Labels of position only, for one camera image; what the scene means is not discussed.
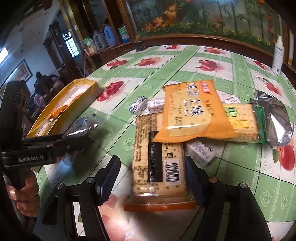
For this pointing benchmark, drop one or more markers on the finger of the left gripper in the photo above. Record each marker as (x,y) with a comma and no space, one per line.
(73,144)

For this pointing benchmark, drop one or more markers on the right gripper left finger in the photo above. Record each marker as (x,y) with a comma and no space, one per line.
(92,193)

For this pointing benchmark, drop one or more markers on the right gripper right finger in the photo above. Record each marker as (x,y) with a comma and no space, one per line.
(209,194)

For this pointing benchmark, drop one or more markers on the blue white candy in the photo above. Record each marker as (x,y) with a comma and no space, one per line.
(139,105)

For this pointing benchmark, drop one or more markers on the green cracker pack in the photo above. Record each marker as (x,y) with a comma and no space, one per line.
(248,121)

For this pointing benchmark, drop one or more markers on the orange biscuit packet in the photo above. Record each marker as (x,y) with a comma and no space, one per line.
(193,110)

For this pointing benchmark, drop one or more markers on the person's left hand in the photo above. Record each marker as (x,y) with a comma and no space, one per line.
(27,199)

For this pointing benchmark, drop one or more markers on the yellow cardboard box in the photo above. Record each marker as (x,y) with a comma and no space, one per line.
(65,108)

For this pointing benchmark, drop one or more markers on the white wrapped candy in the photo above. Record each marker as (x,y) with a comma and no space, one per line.
(203,151)

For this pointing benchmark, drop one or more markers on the green patterned tablecloth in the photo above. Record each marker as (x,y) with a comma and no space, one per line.
(177,72)

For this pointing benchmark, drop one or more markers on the white pink candy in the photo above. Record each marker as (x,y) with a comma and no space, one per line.
(156,106)

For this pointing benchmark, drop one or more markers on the silver foil snack bag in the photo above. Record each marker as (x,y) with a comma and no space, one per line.
(278,130)

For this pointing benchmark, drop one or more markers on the clear plastic jug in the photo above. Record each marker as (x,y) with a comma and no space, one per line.
(99,39)

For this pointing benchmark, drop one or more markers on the blue water jug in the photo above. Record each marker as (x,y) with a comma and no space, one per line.
(110,35)

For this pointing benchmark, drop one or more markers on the small dark box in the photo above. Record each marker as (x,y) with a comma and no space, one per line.
(139,45)

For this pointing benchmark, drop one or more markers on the white spray bottle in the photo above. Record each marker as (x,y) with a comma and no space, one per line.
(279,51)

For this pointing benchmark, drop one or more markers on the wooden framed floral screen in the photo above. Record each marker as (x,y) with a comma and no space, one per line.
(248,27)

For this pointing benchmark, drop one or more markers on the framed wall picture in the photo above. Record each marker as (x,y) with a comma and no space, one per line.
(22,72)

